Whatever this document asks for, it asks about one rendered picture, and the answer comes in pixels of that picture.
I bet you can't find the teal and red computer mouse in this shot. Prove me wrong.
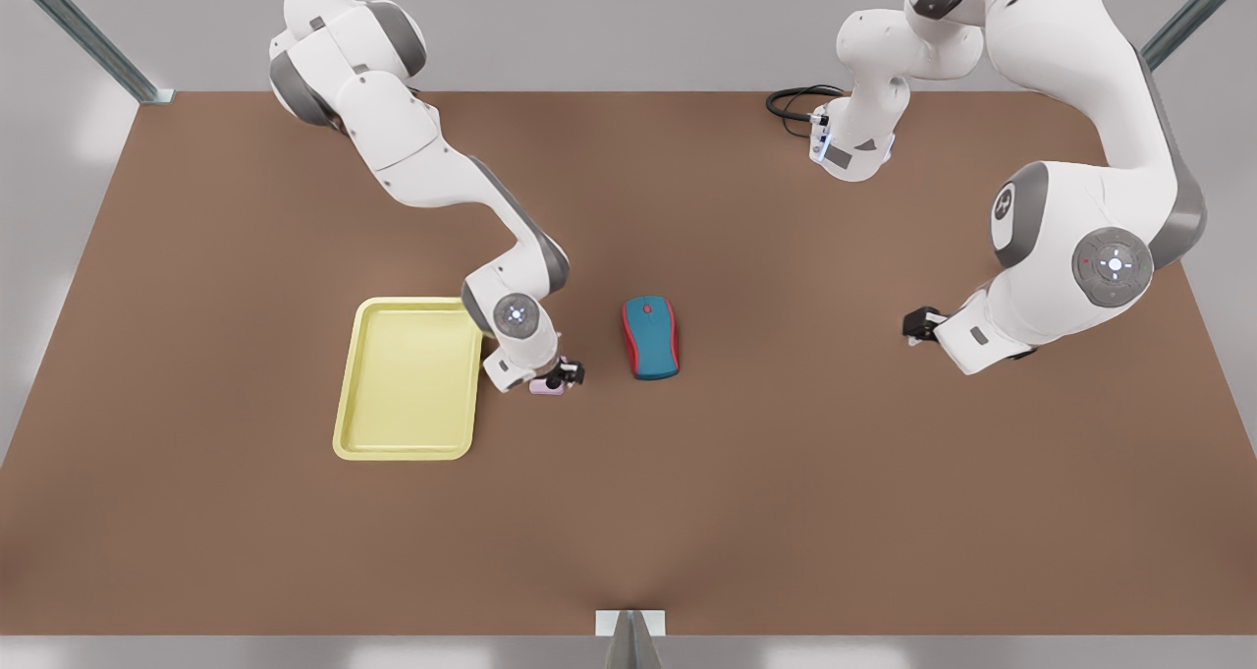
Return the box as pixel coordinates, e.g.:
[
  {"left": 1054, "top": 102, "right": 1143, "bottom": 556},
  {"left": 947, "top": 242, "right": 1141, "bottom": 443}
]
[{"left": 622, "top": 296, "right": 681, "bottom": 381}]

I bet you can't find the black cable loop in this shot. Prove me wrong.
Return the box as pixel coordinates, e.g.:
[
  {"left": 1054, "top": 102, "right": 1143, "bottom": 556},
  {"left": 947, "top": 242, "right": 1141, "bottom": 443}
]
[{"left": 765, "top": 84, "right": 847, "bottom": 139}]

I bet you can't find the silver frame post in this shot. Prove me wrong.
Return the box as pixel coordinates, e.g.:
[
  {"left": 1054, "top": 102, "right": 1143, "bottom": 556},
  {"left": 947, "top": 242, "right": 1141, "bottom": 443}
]
[
  {"left": 0, "top": 0, "right": 176, "bottom": 106},
  {"left": 1140, "top": 0, "right": 1257, "bottom": 71},
  {"left": 595, "top": 609, "right": 667, "bottom": 669}
]

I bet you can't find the yellow rectangular tray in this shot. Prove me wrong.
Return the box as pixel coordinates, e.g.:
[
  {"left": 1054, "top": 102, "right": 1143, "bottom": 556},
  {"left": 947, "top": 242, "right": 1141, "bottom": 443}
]
[{"left": 332, "top": 297, "right": 486, "bottom": 462}]

